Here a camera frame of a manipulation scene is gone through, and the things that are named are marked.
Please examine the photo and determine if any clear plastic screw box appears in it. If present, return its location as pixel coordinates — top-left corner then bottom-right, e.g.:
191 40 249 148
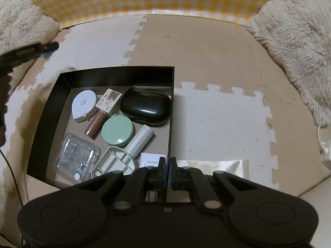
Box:
54 133 101 184

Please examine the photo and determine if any white tape measure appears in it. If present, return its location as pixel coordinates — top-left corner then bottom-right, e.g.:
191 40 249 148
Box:
71 90 98 123

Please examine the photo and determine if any white power adapter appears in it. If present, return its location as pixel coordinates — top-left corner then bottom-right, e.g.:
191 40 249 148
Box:
139 153 167 168

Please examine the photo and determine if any white cylindrical tube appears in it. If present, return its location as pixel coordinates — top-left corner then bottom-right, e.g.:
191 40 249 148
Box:
125 125 154 159

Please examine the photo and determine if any black storage box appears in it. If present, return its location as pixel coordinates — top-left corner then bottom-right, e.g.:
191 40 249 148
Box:
27 66 174 188

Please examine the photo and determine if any green round compact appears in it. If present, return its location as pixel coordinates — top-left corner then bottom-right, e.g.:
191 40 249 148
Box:
102 115 135 147

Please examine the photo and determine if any brown lip gloss tube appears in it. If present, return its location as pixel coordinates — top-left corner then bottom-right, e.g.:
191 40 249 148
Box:
85 88 122 139

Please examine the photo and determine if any black glossy case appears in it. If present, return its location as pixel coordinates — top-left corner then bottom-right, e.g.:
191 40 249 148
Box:
120 88 172 126

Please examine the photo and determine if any white fluffy left pillow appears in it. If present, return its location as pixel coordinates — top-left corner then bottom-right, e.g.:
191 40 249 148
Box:
0 0 61 54

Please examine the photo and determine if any shiny gold foil bag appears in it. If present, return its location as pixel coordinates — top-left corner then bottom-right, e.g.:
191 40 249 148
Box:
177 160 250 180

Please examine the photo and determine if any white cabinet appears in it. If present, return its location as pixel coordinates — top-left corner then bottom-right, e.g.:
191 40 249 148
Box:
317 126 331 171

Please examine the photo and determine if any grey fluffy right pillow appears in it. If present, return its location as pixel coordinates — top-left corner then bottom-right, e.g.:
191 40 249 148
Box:
247 0 330 127

